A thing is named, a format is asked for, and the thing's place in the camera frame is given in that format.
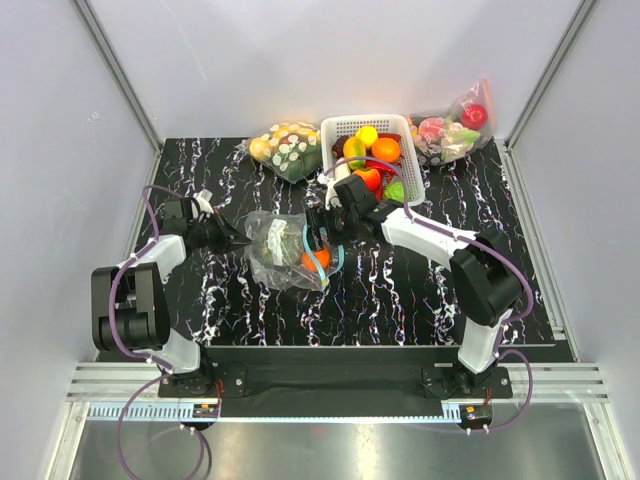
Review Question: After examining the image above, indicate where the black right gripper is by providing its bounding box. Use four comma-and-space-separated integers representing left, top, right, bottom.
303, 202, 359, 253

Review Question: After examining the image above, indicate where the orange fake tomato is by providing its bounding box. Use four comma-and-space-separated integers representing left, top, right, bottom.
301, 248, 331, 273

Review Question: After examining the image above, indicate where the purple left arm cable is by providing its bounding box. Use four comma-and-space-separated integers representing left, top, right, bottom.
107, 184, 211, 479

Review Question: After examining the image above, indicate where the green netted fake melon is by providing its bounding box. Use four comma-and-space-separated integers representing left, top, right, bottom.
249, 218, 303, 267

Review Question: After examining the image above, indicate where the pink-dotted clear food bag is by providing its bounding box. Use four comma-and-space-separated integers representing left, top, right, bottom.
406, 79, 496, 166

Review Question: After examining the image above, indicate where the white perforated plastic basket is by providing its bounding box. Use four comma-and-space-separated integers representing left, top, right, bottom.
319, 113, 427, 211

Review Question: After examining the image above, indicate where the clear blue-zip food bag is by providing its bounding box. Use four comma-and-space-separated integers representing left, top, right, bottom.
244, 211, 345, 291

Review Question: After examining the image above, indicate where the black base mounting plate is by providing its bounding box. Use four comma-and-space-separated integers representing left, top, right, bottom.
99, 344, 574, 419

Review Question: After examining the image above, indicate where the aluminium frame rail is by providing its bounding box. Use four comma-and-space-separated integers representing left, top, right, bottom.
502, 1, 639, 475
45, 1, 163, 479

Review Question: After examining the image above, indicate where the green fake custard apple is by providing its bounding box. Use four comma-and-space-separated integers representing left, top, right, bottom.
383, 182, 409, 203

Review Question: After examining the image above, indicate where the aluminium frame rail right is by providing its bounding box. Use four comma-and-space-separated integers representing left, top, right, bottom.
502, 1, 639, 475

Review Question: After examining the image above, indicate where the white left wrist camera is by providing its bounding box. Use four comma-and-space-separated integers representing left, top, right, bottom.
192, 189, 214, 220

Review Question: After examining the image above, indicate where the white-dotted clear food bag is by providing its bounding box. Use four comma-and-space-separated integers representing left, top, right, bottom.
240, 121, 322, 184

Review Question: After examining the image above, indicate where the aluminium frame rail left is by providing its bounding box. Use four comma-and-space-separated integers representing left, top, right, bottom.
45, 1, 163, 479

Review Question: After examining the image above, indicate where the dark brown fake passionfruit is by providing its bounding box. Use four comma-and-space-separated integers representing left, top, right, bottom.
331, 135, 349, 159

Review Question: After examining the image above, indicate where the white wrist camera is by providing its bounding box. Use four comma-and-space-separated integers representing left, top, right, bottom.
192, 189, 214, 220
317, 173, 344, 210

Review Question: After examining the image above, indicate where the yellow fake pear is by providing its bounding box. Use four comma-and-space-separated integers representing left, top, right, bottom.
355, 125, 379, 149

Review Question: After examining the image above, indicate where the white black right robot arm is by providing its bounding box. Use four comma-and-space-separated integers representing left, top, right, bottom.
303, 175, 525, 397

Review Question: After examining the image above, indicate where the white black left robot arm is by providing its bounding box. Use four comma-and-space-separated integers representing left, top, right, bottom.
91, 190, 250, 396

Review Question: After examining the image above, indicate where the red fake apple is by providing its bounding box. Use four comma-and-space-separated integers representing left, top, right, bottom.
460, 104, 489, 131

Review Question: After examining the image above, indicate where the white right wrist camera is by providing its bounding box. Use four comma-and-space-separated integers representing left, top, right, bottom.
317, 173, 344, 210

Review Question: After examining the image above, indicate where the orange fake persimmon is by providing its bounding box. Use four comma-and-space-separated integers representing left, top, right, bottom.
352, 168, 382, 193

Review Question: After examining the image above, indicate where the white slotted cable duct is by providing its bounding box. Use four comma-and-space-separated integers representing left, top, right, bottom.
88, 401, 462, 424

